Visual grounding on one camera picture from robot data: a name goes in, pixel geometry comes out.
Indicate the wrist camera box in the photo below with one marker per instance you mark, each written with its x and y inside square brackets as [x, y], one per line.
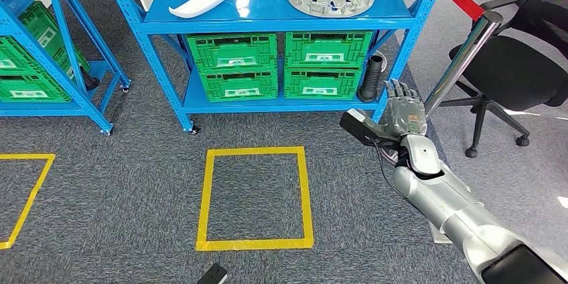
[213, 275]
[355, 124]

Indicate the plain grey floor plate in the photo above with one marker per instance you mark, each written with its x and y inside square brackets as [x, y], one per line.
[441, 234]

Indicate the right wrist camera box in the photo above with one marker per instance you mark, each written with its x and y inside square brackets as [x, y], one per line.
[355, 124]

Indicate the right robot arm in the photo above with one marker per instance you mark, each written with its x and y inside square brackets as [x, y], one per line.
[443, 193]

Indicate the black office chair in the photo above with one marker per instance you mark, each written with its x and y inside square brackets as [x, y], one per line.
[501, 69]

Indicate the yellow floor tape square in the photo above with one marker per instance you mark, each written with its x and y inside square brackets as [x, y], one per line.
[255, 244]
[26, 156]

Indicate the green plastic crate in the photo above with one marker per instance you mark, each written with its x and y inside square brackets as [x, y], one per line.
[328, 49]
[26, 83]
[37, 29]
[230, 53]
[321, 83]
[239, 86]

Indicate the white curved plastic part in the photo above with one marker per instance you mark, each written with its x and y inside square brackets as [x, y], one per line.
[199, 2]

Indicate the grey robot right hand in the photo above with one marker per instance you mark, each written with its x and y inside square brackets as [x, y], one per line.
[406, 115]

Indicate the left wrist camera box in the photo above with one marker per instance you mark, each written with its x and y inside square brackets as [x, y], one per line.
[213, 275]

